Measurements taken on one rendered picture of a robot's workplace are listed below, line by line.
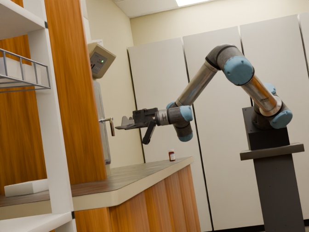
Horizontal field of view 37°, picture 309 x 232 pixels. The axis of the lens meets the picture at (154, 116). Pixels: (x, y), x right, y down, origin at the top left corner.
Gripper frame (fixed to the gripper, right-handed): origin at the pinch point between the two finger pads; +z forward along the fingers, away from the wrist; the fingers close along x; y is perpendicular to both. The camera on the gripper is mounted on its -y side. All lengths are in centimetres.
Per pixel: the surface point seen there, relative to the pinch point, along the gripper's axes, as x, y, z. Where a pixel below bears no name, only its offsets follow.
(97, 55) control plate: 18.4, 32.4, 0.0
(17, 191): 59, -19, 24
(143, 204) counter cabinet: 53, -30, -19
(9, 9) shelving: 128, 20, -15
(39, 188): 56, -19, 18
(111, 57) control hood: 1.0, 34.2, -1.7
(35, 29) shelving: 113, 20, -13
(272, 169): -37, -31, -69
